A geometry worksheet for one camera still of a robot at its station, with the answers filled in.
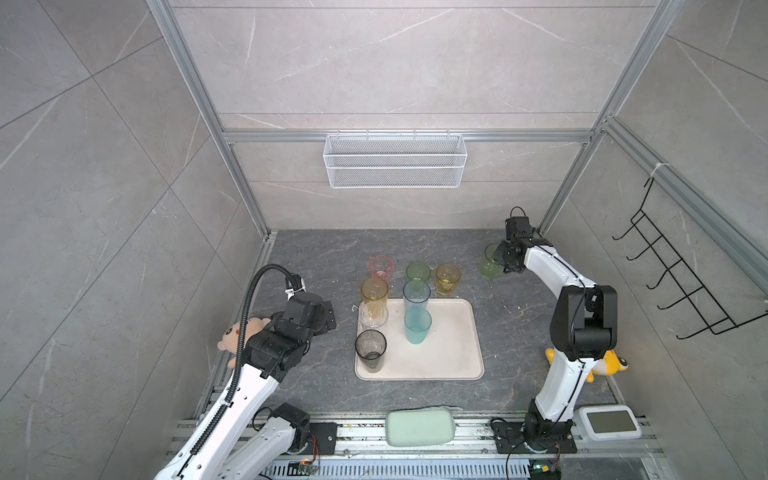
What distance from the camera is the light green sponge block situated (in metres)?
0.73

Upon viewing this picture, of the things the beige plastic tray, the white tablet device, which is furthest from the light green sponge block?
the white tablet device

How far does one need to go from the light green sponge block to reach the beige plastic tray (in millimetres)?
102

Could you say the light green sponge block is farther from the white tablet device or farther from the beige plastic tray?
the white tablet device

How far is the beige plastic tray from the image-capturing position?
0.85 m
